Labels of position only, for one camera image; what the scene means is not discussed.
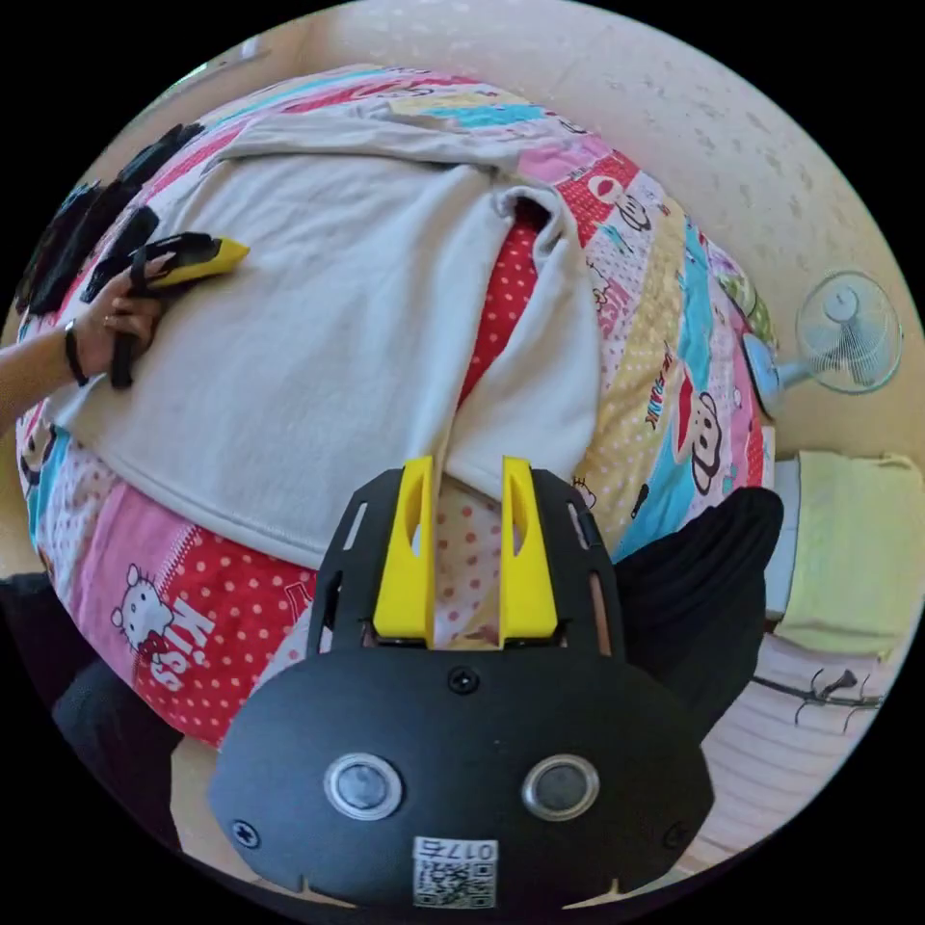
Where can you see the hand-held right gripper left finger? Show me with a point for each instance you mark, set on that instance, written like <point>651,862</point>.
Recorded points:
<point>405,578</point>

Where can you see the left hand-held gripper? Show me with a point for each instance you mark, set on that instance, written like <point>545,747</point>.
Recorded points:
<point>181,249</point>

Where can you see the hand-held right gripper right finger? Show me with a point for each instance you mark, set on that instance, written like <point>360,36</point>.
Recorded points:
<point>531,585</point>

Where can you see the white jacket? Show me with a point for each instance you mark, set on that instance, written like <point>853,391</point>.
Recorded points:
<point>325,325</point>

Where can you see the person's left forearm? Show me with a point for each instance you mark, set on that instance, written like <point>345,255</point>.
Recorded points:
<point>36,376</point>

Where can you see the person's left hand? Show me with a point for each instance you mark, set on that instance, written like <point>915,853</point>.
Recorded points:
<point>112,329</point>

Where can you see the person's body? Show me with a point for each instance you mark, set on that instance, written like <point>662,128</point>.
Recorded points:
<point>694,578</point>

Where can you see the pile of clothes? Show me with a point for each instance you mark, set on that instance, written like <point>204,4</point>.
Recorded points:
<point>65,246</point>

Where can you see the bed with printed sheet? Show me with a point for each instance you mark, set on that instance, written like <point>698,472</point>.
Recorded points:
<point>650,347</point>

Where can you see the pale yellow folded cloth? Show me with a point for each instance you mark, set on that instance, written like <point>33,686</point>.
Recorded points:
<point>845,549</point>

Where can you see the pale blue standing fan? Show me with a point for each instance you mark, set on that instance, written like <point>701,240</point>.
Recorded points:
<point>849,329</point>

